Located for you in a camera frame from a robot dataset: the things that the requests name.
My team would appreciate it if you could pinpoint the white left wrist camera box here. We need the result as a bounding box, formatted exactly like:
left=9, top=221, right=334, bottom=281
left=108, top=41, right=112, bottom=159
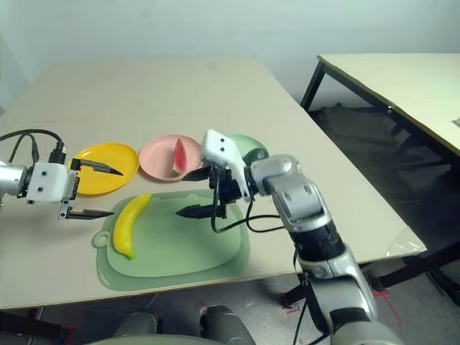
left=25, top=162, right=78, bottom=206

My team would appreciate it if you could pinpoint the pink plastic plate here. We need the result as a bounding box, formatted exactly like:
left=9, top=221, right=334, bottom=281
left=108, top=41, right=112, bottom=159
left=139, top=134, right=206, bottom=183

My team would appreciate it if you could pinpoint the mint green plastic plate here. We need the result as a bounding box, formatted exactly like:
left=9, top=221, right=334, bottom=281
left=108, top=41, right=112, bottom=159
left=226, top=134, right=270, bottom=162

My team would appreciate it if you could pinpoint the green cutting board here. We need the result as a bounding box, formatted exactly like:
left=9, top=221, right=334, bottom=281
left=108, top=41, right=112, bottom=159
left=92, top=190, right=252, bottom=291

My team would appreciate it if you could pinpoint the dark green toy avocado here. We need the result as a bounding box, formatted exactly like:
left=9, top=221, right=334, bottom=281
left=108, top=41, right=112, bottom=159
left=243, top=147, right=270, bottom=165

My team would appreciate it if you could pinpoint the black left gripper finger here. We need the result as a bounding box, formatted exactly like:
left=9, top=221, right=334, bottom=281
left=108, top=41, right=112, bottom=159
left=73, top=157, right=124, bottom=177
left=65, top=208, right=116, bottom=221

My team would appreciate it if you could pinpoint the yellow toy banana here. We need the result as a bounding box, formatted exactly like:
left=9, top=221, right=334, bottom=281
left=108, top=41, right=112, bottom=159
left=112, top=193, right=153, bottom=259

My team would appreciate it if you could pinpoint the yellow plastic plate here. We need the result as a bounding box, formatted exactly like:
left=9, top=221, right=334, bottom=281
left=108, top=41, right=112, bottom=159
left=68, top=142, right=140, bottom=197

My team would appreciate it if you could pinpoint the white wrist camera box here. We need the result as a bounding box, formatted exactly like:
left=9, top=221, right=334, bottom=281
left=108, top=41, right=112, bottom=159
left=200, top=129, right=252, bottom=203
left=25, top=162, right=78, bottom=206

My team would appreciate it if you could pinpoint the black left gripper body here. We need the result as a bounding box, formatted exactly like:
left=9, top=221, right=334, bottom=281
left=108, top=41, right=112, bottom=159
left=57, top=157, right=83, bottom=221

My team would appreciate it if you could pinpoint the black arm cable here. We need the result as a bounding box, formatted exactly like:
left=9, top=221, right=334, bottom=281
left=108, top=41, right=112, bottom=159
left=0, top=129, right=68, bottom=165
left=210, top=172, right=324, bottom=345

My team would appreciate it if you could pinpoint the grey-green robot torso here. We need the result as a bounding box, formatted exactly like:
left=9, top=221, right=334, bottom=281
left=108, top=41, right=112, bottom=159
left=86, top=333, right=202, bottom=345

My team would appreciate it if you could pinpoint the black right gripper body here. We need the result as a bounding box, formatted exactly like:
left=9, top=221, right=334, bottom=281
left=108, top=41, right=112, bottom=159
left=209, top=168, right=249, bottom=219

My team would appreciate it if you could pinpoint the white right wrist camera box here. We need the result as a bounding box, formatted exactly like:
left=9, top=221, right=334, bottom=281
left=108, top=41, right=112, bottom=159
left=200, top=129, right=252, bottom=203

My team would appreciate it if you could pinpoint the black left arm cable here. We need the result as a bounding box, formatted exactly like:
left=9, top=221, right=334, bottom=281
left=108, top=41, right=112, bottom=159
left=0, top=129, right=68, bottom=165

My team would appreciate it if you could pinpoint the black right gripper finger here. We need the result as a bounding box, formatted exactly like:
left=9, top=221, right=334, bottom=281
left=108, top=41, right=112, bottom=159
left=181, top=166, right=212, bottom=183
left=175, top=203, right=217, bottom=220

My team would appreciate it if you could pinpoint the grey robot leg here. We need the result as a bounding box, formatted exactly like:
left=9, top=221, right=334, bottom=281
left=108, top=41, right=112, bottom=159
left=114, top=311, right=161, bottom=339
left=200, top=305, right=256, bottom=345

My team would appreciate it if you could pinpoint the grey left robot leg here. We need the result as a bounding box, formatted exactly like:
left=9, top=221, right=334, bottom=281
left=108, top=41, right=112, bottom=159
left=114, top=311, right=161, bottom=339

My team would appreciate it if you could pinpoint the red toy watermelon slice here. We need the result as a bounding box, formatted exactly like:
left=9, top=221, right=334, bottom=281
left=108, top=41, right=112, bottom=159
left=170, top=137, right=189, bottom=178

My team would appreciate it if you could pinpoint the clear plastic film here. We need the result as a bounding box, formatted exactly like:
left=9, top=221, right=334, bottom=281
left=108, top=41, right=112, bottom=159
left=386, top=225, right=428, bottom=258

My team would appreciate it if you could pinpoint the grey right robot leg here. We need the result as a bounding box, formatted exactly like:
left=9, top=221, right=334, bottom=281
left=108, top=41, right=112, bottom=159
left=200, top=305, right=256, bottom=345

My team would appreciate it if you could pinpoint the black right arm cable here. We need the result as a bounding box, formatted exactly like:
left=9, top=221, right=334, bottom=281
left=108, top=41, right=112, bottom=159
left=210, top=172, right=324, bottom=345

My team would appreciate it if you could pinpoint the beige side table black frame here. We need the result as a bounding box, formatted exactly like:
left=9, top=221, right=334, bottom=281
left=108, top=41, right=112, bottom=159
left=300, top=53, right=460, bottom=159

